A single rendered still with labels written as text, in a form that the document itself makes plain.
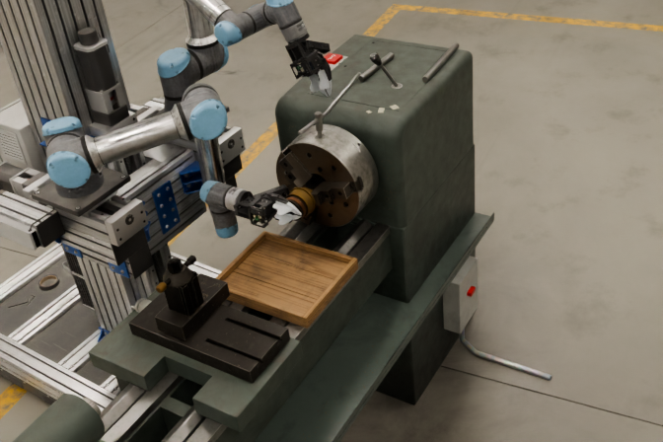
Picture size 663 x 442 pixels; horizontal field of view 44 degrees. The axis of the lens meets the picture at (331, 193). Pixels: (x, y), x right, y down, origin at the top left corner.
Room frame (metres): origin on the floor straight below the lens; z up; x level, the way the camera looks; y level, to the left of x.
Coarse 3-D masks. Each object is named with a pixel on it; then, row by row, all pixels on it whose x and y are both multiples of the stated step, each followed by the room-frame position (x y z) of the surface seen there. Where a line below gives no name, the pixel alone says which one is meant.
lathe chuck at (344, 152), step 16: (288, 144) 2.27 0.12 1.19; (304, 144) 2.19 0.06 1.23; (320, 144) 2.17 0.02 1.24; (336, 144) 2.18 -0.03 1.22; (352, 144) 2.20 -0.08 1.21; (304, 160) 2.20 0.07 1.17; (320, 160) 2.16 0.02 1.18; (336, 160) 2.13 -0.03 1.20; (352, 160) 2.14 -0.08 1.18; (320, 176) 2.27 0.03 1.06; (336, 176) 2.13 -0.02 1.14; (352, 176) 2.10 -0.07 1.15; (368, 176) 2.15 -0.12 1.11; (368, 192) 2.14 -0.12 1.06; (320, 208) 2.18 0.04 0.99; (336, 208) 2.14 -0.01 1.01; (352, 208) 2.11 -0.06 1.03; (320, 224) 2.19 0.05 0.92; (336, 224) 2.15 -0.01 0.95
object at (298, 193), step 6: (294, 192) 2.10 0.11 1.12; (300, 192) 2.09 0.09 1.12; (306, 192) 2.10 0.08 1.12; (288, 198) 2.08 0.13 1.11; (294, 198) 2.07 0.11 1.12; (300, 198) 2.07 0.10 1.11; (306, 198) 2.08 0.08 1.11; (312, 198) 2.09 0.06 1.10; (294, 204) 2.05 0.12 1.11; (300, 204) 2.05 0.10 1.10; (306, 204) 2.06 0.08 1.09; (312, 204) 2.08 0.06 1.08; (300, 210) 2.04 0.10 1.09; (306, 210) 2.06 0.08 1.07; (312, 210) 2.09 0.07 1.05
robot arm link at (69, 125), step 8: (56, 120) 2.25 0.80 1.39; (64, 120) 2.24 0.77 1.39; (72, 120) 2.23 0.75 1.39; (48, 128) 2.19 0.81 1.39; (56, 128) 2.18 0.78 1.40; (64, 128) 2.18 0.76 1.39; (72, 128) 2.19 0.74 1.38; (80, 128) 2.22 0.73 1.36; (48, 136) 2.18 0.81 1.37; (56, 136) 2.16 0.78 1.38; (80, 136) 2.19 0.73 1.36
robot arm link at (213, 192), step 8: (208, 184) 2.21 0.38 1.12; (216, 184) 2.20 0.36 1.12; (224, 184) 2.19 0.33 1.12; (200, 192) 2.20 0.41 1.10; (208, 192) 2.18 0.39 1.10; (216, 192) 2.17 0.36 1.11; (224, 192) 2.15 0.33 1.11; (208, 200) 2.18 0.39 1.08; (216, 200) 2.16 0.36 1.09; (224, 200) 2.14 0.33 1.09; (216, 208) 2.16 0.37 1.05; (224, 208) 2.16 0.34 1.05
